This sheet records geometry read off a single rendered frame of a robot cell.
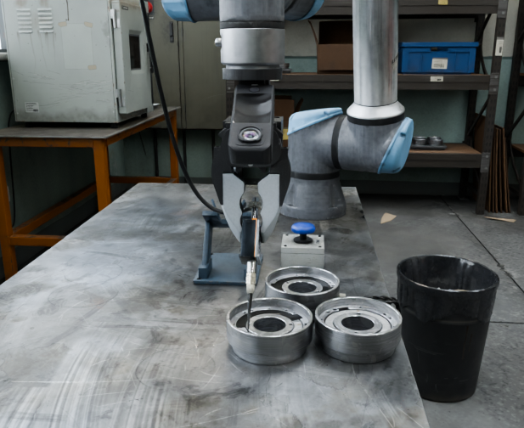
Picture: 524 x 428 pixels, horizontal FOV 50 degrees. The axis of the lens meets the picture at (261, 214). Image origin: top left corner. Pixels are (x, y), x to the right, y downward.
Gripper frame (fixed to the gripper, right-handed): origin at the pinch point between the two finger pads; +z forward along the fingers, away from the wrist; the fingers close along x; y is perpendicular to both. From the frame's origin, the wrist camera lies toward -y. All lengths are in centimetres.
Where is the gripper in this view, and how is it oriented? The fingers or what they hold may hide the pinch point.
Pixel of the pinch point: (251, 233)
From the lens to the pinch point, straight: 69.9
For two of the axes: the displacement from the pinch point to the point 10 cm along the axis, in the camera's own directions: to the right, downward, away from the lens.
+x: -10.0, -0.2, 0.8
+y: 0.8, -2.8, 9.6
